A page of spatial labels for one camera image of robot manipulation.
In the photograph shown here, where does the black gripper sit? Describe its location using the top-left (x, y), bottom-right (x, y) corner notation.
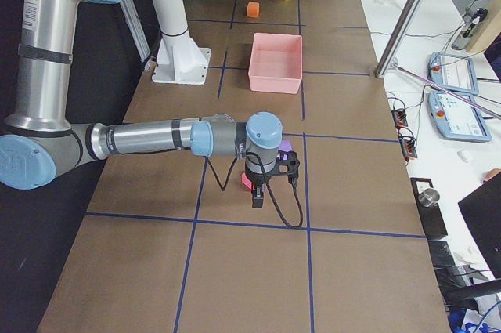
top-left (244, 171), bottom-right (266, 208)

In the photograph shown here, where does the red foam block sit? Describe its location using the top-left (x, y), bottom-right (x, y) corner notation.
top-left (240, 173), bottom-right (252, 190)

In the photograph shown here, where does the orange foam block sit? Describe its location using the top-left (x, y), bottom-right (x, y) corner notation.
top-left (247, 2), bottom-right (260, 18)

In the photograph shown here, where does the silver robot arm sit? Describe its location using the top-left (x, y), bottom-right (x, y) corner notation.
top-left (1, 0), bottom-right (291, 208)

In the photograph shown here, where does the pink plastic bin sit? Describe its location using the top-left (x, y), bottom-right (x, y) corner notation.
top-left (248, 33), bottom-right (303, 94)

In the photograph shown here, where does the purple foam block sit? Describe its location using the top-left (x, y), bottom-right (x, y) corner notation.
top-left (279, 140), bottom-right (293, 152)

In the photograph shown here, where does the small metal cup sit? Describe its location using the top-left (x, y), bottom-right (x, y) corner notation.
top-left (417, 188), bottom-right (440, 208)

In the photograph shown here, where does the long metal rod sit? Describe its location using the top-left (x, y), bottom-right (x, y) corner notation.
top-left (395, 65), bottom-right (501, 120)

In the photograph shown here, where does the near teach pendant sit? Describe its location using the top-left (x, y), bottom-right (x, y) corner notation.
top-left (427, 91), bottom-right (492, 143)

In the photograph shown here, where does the teach pendant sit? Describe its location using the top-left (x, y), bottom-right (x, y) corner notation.
top-left (428, 52), bottom-right (479, 95)
top-left (427, 91), bottom-right (492, 143)

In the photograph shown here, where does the far teach pendant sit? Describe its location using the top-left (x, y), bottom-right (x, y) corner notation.
top-left (428, 52), bottom-right (479, 95)

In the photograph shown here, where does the black camera cable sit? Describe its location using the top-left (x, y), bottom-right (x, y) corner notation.
top-left (205, 152), bottom-right (305, 229)

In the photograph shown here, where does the white mast base bracket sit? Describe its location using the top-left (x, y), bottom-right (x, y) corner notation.
top-left (152, 33), bottom-right (211, 85)

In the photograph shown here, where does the aluminium frame post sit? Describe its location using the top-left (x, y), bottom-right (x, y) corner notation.
top-left (374, 0), bottom-right (423, 78)

